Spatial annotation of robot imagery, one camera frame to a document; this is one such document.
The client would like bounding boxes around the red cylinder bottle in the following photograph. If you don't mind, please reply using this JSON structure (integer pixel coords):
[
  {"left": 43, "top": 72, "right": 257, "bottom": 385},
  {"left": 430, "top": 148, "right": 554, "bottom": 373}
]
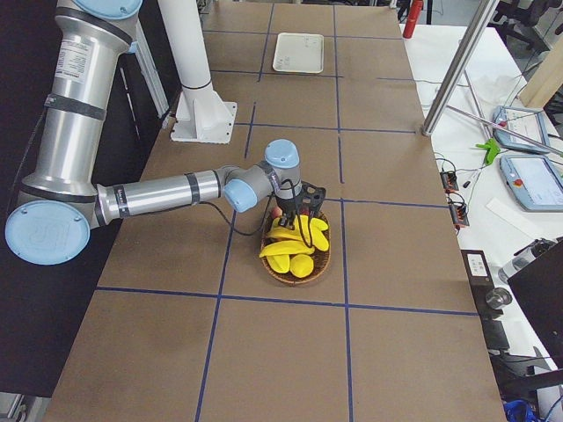
[{"left": 402, "top": 0, "right": 424, "bottom": 39}]

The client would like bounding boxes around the teach pendant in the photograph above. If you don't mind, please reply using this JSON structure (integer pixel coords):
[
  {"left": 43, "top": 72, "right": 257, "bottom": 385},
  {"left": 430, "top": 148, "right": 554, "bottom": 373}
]
[
  {"left": 499, "top": 155, "right": 562, "bottom": 212},
  {"left": 492, "top": 105, "right": 550, "bottom": 154}
]

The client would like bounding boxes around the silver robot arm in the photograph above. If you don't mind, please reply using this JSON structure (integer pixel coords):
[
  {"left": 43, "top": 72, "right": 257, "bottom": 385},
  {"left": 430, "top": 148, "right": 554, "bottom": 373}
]
[{"left": 4, "top": 1, "right": 325, "bottom": 266}]

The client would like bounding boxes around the aluminium frame post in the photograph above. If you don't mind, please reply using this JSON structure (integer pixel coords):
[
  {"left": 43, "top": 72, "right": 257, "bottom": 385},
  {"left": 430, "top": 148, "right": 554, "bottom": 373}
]
[{"left": 421, "top": 0, "right": 499, "bottom": 136}]

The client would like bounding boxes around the white pedestal column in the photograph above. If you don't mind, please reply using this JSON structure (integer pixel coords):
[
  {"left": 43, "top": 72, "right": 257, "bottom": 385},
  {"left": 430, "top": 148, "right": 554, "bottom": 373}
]
[{"left": 158, "top": 0, "right": 211, "bottom": 90}]

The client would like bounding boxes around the yellow banana back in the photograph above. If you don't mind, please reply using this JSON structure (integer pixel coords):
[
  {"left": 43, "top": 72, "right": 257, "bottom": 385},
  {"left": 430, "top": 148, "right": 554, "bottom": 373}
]
[{"left": 290, "top": 254, "right": 314, "bottom": 279}]

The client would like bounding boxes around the yellow banana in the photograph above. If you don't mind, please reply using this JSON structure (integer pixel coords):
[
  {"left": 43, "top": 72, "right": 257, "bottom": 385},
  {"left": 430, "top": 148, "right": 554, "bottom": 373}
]
[
  {"left": 267, "top": 254, "right": 290, "bottom": 274},
  {"left": 259, "top": 240, "right": 315, "bottom": 258},
  {"left": 290, "top": 254, "right": 314, "bottom": 279}
]

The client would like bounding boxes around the white pedestal base plate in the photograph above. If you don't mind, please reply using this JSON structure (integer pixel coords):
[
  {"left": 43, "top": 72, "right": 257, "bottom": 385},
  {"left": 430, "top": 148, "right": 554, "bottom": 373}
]
[{"left": 171, "top": 85, "right": 238, "bottom": 144}]

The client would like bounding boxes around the teach pendant near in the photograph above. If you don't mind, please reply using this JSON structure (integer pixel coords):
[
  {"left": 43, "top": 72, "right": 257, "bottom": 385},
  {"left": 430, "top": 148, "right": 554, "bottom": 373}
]
[{"left": 499, "top": 155, "right": 562, "bottom": 212}]

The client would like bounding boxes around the yellow banana middle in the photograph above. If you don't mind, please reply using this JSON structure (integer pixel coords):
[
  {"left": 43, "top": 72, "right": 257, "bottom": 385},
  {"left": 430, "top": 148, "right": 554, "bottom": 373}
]
[{"left": 267, "top": 254, "right": 290, "bottom": 274}]

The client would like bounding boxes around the teach pendant far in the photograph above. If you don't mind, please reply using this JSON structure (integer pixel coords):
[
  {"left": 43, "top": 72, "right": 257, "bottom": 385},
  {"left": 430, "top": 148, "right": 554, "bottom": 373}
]
[{"left": 492, "top": 105, "right": 550, "bottom": 154}]

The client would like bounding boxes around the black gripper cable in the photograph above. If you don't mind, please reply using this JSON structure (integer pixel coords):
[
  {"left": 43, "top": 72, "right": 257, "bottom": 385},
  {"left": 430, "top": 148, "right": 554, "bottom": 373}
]
[{"left": 193, "top": 177, "right": 318, "bottom": 247}]

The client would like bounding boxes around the green clamp tool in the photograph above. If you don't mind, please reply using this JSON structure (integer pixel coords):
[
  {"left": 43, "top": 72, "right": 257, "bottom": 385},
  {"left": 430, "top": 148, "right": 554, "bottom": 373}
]
[{"left": 475, "top": 138, "right": 501, "bottom": 167}]

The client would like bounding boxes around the yellow banana moved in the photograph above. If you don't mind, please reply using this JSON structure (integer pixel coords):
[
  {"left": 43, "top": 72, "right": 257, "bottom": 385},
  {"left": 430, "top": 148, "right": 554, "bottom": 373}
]
[
  {"left": 299, "top": 215, "right": 330, "bottom": 251},
  {"left": 265, "top": 217, "right": 315, "bottom": 253}
]

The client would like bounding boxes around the woven wicker basket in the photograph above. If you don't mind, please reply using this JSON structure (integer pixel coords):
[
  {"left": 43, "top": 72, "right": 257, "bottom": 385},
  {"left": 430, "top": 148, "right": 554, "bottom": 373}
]
[{"left": 259, "top": 213, "right": 331, "bottom": 285}]

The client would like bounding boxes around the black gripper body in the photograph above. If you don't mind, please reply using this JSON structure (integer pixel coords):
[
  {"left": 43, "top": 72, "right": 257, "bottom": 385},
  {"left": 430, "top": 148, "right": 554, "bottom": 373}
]
[{"left": 275, "top": 178, "right": 326, "bottom": 217}]

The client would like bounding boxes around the white bear tray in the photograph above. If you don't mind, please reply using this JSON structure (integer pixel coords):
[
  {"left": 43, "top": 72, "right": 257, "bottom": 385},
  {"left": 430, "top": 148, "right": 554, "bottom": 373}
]
[{"left": 273, "top": 33, "right": 325, "bottom": 74}]

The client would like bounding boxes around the yellow banana front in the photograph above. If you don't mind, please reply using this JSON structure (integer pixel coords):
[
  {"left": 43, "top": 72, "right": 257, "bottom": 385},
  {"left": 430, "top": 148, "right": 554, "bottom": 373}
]
[{"left": 259, "top": 240, "right": 315, "bottom": 258}]

